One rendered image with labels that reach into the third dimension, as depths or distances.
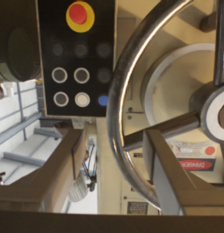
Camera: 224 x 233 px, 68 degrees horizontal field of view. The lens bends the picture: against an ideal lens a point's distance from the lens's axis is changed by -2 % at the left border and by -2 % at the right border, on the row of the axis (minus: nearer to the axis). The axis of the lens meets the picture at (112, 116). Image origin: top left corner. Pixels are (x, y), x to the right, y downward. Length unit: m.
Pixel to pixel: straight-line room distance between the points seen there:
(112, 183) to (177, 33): 0.47
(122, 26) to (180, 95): 0.22
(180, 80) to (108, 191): 0.41
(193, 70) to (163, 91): 0.07
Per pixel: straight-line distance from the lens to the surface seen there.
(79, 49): 0.35
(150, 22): 0.22
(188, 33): 0.49
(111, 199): 0.62
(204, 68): 0.37
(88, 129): 0.53
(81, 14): 0.33
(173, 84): 0.35
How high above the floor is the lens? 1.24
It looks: 17 degrees up
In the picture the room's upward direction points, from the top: 179 degrees counter-clockwise
